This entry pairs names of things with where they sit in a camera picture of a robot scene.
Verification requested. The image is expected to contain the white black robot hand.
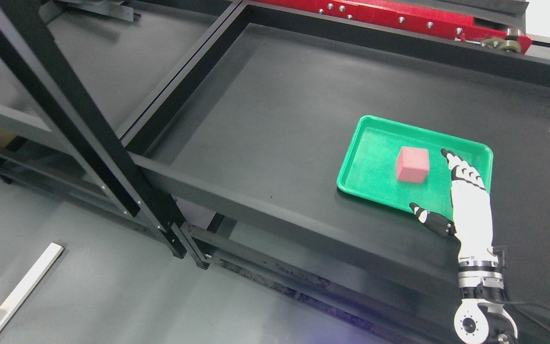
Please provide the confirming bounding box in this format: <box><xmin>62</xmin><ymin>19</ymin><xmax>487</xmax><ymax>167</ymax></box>
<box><xmin>409</xmin><ymin>148</ymin><xmax>498</xmax><ymax>266</ymax></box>

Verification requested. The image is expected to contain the pink foam block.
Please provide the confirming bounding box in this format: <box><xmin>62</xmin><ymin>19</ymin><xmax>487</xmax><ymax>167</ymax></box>
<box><xmin>396</xmin><ymin>146</ymin><xmax>430</xmax><ymax>183</ymax></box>

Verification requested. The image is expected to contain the silver white robot forearm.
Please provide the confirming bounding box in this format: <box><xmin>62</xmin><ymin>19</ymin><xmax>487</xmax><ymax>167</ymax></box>
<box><xmin>453</xmin><ymin>256</ymin><xmax>519</xmax><ymax>344</ymax></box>

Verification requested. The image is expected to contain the green plastic tray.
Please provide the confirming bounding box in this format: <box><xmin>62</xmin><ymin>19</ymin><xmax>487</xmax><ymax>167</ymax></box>
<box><xmin>337</xmin><ymin>115</ymin><xmax>493</xmax><ymax>218</ymax></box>

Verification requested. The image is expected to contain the black metal left shelf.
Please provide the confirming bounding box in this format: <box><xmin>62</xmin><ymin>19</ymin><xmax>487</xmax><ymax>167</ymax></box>
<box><xmin>0</xmin><ymin>0</ymin><xmax>242</xmax><ymax>259</ymax></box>

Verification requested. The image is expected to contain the red metal machine beam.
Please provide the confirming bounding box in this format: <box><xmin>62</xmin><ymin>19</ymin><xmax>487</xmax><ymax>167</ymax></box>
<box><xmin>269</xmin><ymin>0</ymin><xmax>533</xmax><ymax>54</ymax></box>

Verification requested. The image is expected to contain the white table leg base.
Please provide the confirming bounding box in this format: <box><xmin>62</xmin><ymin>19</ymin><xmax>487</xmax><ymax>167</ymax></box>
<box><xmin>0</xmin><ymin>242</ymin><xmax>65</xmax><ymax>333</ymax></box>

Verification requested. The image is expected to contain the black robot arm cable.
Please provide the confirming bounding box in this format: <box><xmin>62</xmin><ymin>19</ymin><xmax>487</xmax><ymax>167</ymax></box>
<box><xmin>492</xmin><ymin>246</ymin><xmax>550</xmax><ymax>344</ymax></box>

